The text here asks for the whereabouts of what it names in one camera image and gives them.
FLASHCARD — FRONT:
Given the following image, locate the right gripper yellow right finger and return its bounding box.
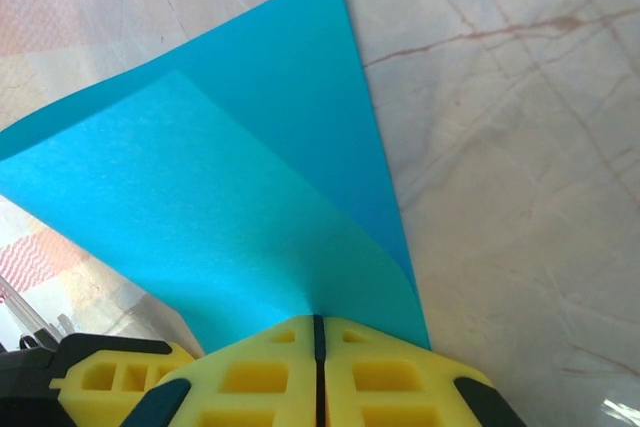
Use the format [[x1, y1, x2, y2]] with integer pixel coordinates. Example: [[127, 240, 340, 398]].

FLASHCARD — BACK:
[[323, 315, 527, 427]]

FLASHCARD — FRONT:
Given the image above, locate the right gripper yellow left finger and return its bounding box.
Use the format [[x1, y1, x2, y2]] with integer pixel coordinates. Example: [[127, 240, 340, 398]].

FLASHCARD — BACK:
[[124, 315, 318, 427]]

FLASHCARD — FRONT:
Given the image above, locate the blue square paper sheet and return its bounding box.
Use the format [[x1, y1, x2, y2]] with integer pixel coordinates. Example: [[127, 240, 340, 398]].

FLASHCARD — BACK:
[[0, 0, 433, 359]]

